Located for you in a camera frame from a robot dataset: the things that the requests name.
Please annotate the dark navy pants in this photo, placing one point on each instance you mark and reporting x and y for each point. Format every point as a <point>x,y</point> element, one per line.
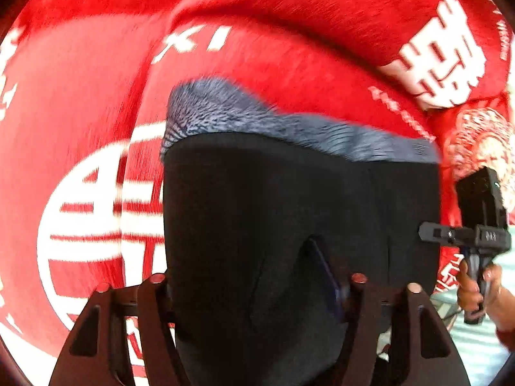
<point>281,193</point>

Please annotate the person's right forearm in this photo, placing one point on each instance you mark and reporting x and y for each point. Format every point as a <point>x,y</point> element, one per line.
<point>503,313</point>

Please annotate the person's right hand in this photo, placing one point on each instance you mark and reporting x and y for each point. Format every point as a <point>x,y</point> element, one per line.
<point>468,293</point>

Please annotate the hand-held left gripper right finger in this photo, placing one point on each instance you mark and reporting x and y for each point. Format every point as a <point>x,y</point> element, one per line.
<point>328,277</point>

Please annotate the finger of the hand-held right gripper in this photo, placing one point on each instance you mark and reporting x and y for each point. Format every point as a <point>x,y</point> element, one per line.
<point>442,233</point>

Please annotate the red printed blanket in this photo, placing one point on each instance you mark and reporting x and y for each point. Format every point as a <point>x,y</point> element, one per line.
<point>241,48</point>

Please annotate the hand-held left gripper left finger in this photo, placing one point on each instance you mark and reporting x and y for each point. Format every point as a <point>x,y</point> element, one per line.
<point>155,309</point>

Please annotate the light striped bed sheet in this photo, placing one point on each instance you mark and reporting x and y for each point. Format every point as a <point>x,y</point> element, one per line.
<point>474,350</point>

